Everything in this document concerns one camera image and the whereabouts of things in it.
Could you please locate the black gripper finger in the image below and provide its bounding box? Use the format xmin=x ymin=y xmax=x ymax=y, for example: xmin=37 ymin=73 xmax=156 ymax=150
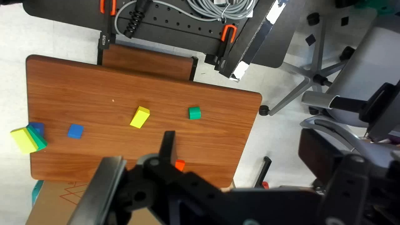
xmin=158 ymin=130 xmax=175 ymax=163

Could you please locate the orange bar block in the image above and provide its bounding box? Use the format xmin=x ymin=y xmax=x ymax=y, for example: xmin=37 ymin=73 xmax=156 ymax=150
xmin=173 ymin=160 xmax=186 ymax=171

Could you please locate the green block under yellow bar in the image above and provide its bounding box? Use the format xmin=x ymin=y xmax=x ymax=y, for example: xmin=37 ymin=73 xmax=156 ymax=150
xmin=27 ymin=127 xmax=47 ymax=150

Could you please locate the blue base block of tower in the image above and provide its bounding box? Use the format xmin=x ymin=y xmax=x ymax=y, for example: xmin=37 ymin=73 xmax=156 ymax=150
xmin=28 ymin=122 xmax=45 ymax=135

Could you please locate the yellow wedge block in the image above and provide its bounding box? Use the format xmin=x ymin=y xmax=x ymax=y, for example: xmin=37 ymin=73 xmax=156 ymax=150
xmin=130 ymin=106 xmax=151 ymax=128

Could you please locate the small green half-round block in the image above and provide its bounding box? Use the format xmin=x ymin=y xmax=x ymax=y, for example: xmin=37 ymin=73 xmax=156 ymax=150
xmin=187 ymin=106 xmax=202 ymax=120

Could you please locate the flat blue square block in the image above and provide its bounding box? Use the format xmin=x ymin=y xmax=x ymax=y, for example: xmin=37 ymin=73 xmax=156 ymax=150
xmin=67 ymin=123 xmax=83 ymax=138

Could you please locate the black orange clamp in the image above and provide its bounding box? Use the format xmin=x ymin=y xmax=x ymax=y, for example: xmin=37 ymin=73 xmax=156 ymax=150
xmin=98 ymin=0 xmax=117 ymax=48
xmin=216 ymin=23 xmax=237 ymax=65

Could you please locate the grey office chair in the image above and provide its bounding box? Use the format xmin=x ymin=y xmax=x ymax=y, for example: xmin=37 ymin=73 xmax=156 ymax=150
xmin=258 ymin=13 xmax=400 ymax=141

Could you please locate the black power plug cable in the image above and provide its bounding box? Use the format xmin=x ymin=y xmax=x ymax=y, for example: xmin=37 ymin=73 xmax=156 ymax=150
xmin=121 ymin=0 xmax=152 ymax=40

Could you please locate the coiled grey cable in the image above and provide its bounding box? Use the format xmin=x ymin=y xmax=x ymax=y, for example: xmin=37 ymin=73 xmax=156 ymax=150
xmin=113 ymin=0 xmax=258 ymax=35

